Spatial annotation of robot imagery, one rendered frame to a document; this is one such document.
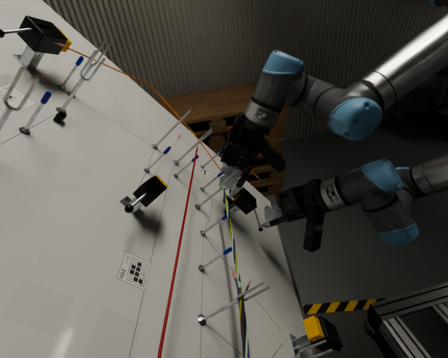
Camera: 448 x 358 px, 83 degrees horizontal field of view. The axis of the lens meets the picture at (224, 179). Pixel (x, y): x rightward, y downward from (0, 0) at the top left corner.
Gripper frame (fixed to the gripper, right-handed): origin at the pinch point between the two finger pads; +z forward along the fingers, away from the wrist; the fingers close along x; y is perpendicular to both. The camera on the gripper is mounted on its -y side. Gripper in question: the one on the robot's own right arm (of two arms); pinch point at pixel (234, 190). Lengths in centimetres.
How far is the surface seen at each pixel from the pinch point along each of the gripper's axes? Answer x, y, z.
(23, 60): 8, 50, -16
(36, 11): -14, 63, -21
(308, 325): 26.2, -21.9, 10.1
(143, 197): 25.1, 18.8, -7.7
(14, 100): 18.2, 44.1, -12.8
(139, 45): -220, 103, 8
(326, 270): -68, -99, 75
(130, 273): 33.4, 16.3, 0.2
